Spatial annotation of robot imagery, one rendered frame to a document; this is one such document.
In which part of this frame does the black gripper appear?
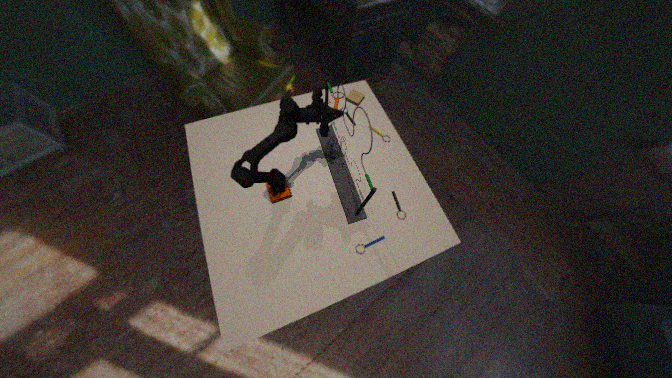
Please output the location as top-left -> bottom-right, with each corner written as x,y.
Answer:
301,87 -> 343,137

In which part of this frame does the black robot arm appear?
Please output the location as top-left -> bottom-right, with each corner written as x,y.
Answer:
231,96 -> 303,194

